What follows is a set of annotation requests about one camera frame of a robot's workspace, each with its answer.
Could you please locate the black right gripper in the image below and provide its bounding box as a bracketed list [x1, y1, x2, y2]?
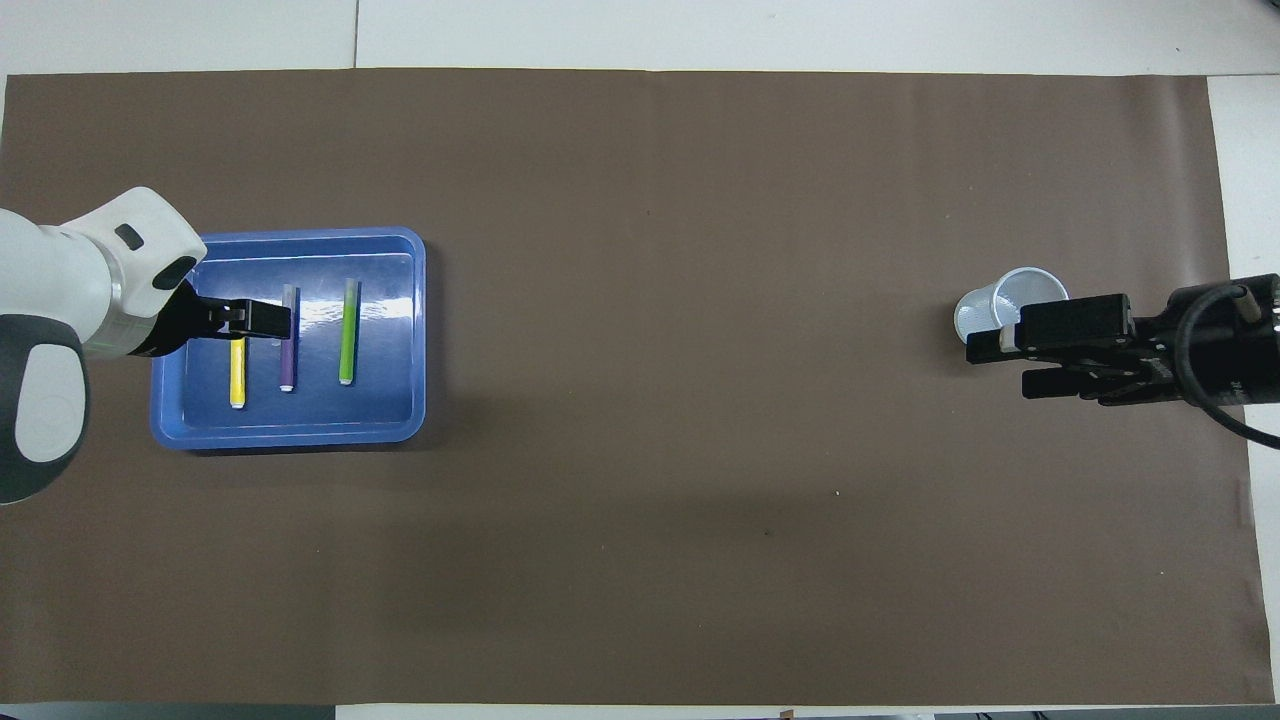
[966, 275, 1280, 407]

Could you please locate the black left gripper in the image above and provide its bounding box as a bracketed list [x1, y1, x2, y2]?
[130, 283, 292, 358]

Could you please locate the purple marker pen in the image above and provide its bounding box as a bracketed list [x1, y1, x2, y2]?
[279, 284, 299, 393]

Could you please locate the green marker pen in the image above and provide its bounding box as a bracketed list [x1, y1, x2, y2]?
[338, 278, 359, 386]

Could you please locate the translucent plastic cup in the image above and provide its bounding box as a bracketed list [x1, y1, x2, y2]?
[953, 267, 1069, 343]

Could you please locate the blue plastic tray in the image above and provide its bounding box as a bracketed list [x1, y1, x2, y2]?
[150, 227, 428, 451]

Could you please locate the brown table mat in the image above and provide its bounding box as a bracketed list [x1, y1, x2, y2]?
[0, 68, 1246, 706]

